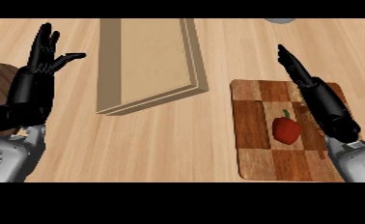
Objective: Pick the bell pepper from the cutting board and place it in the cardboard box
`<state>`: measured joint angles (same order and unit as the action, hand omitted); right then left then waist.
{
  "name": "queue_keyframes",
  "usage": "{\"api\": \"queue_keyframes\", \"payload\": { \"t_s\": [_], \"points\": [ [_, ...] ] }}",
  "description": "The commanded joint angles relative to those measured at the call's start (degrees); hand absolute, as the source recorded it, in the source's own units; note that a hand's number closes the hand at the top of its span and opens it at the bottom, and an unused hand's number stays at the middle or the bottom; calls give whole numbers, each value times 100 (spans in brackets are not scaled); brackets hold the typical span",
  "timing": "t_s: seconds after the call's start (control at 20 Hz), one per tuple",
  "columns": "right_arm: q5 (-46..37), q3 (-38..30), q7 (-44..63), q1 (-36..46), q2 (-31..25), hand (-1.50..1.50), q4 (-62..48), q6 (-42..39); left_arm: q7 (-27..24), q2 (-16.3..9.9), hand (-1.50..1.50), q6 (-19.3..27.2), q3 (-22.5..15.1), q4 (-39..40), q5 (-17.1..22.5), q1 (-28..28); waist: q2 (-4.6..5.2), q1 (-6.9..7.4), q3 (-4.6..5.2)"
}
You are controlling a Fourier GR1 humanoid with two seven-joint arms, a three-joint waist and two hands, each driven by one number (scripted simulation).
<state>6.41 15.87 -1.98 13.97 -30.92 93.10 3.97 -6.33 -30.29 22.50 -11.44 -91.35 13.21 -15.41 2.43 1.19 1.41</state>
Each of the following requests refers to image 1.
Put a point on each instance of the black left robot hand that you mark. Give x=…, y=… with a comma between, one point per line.
x=31, y=86

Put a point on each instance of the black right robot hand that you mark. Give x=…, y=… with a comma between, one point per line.
x=327, y=105

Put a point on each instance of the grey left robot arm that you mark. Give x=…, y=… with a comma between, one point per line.
x=20, y=157

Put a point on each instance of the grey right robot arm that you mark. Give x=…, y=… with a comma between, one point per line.
x=349, y=161

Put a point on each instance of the red bell pepper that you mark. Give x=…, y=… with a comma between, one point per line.
x=287, y=129

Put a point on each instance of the checkered wooden cutting board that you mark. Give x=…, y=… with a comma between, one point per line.
x=280, y=131

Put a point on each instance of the tan cardboard box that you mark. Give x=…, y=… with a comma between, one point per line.
x=151, y=65

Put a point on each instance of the grey round object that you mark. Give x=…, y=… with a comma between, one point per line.
x=280, y=20

